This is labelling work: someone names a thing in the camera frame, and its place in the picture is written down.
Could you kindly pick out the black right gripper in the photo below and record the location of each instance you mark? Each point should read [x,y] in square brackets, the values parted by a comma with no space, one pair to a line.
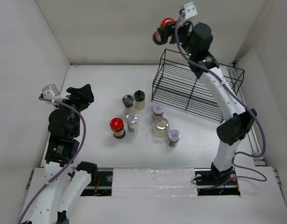
[164,32]

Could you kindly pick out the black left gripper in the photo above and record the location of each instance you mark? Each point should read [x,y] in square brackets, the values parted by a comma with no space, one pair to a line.
[82,95]

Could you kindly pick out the red lid sauce jar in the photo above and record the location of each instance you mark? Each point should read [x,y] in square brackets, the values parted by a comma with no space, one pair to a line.
[164,31]
[117,126]

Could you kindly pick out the silver lid white bottle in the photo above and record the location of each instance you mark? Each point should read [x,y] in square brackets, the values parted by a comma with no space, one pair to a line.
[132,123]

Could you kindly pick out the black knob lid grinder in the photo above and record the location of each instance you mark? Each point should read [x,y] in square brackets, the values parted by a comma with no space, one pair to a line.
[139,97]

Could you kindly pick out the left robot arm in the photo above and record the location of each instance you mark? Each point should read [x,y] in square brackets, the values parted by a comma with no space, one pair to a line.
[61,189]

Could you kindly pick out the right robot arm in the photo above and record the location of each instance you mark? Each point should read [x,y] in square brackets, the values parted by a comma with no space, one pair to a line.
[230,132]

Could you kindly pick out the flat black lid grinder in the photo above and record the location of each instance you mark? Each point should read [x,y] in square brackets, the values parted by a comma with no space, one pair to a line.
[128,102]

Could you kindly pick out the labelled lid pink jar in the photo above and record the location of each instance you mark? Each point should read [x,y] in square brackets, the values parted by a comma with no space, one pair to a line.
[158,111]

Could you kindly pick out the open clear glass jar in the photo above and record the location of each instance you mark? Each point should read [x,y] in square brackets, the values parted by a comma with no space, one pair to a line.
[161,127]

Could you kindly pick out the labelled lid brown jar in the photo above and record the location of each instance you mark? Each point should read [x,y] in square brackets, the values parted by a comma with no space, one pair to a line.
[173,137]

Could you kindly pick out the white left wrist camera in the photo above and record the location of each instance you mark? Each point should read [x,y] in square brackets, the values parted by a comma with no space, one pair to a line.
[50,92]

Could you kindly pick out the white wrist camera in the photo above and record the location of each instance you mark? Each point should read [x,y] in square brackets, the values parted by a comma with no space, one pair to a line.
[50,92]
[188,11]

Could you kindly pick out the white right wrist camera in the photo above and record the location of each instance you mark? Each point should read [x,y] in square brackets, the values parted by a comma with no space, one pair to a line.
[188,11]

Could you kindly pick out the black wire rack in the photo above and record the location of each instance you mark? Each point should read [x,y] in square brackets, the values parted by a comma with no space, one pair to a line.
[176,86]

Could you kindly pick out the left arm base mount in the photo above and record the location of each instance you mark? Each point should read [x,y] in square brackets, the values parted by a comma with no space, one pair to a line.
[102,186]

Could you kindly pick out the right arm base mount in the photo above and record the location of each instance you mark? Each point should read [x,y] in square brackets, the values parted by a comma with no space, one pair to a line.
[207,185]

